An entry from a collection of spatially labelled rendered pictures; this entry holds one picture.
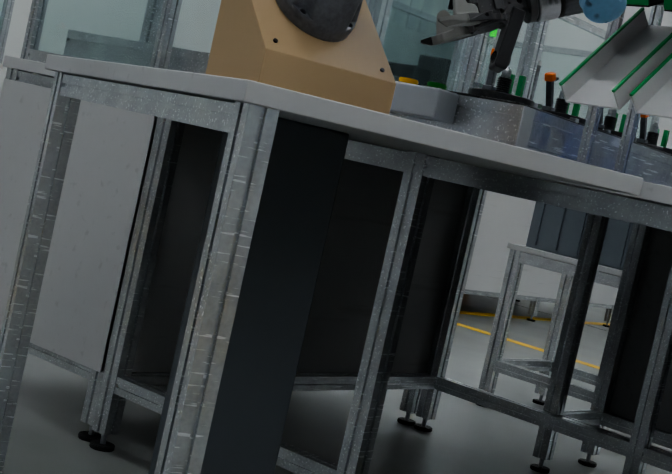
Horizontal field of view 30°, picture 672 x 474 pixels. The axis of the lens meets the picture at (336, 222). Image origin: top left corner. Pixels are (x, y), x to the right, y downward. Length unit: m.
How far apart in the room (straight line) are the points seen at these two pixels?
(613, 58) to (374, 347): 0.75
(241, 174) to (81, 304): 1.49
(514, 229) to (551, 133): 5.55
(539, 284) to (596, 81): 6.01
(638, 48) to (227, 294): 1.20
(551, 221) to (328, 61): 2.68
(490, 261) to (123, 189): 5.11
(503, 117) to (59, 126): 0.84
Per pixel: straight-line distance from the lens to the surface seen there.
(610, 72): 2.53
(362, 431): 2.49
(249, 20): 2.08
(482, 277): 7.89
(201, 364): 1.67
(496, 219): 7.88
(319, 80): 2.06
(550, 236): 4.67
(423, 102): 2.46
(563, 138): 2.58
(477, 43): 2.89
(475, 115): 2.48
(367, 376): 2.49
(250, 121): 1.64
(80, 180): 3.14
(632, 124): 2.74
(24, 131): 3.33
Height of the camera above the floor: 0.79
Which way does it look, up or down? 3 degrees down
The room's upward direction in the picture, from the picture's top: 13 degrees clockwise
